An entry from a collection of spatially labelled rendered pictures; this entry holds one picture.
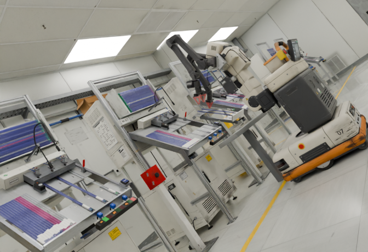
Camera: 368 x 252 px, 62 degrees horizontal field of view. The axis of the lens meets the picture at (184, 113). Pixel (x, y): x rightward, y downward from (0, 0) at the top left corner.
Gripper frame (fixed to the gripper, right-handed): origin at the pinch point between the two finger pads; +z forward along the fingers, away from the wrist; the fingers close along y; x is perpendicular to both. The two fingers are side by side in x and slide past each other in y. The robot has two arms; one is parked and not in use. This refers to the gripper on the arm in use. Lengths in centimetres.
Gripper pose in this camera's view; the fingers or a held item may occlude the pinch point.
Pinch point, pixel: (210, 107)
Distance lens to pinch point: 347.2
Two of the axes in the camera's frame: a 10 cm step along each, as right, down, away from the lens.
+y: -5.1, 2.4, -8.2
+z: 0.3, 9.6, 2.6
